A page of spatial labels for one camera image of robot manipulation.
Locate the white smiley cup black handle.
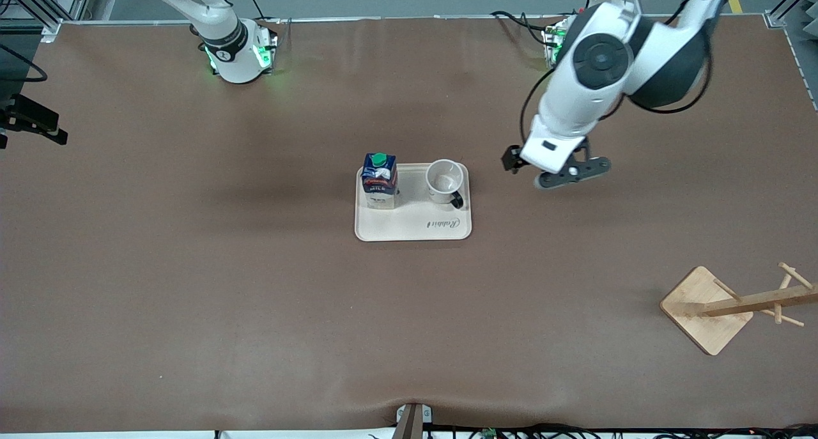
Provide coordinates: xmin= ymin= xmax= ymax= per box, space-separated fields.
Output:
xmin=426 ymin=159 xmax=465 ymax=210

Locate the wooden cup rack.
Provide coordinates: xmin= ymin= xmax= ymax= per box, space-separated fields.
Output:
xmin=660 ymin=262 xmax=818 ymax=356

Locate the black left arm base cable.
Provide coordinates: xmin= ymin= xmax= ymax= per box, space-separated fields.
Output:
xmin=491 ymin=10 xmax=557 ymax=49

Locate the cream plastic tray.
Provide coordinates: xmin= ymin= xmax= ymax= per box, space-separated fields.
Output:
xmin=355 ymin=163 xmax=473 ymax=242

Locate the aluminium frame post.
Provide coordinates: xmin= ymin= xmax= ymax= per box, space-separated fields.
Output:
xmin=0 ymin=0 xmax=96 ymax=42
xmin=764 ymin=0 xmax=818 ymax=29

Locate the blue milk carton green cap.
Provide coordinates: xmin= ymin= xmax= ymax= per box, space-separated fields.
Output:
xmin=361 ymin=153 xmax=400 ymax=210

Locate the brown table mat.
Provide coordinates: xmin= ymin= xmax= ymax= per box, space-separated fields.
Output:
xmin=0 ymin=16 xmax=818 ymax=435

